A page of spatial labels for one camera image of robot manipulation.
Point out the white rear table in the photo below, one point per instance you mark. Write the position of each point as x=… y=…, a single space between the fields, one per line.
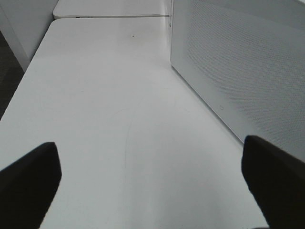
x=112 y=8

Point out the white microwave door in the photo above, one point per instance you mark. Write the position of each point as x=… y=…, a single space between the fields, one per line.
x=238 y=59

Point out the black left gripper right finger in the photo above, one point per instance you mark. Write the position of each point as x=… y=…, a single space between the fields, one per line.
x=276 y=180

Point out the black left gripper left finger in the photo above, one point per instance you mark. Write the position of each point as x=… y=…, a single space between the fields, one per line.
x=28 y=187

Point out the white microwave oven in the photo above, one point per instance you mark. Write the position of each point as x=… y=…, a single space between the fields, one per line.
x=238 y=59

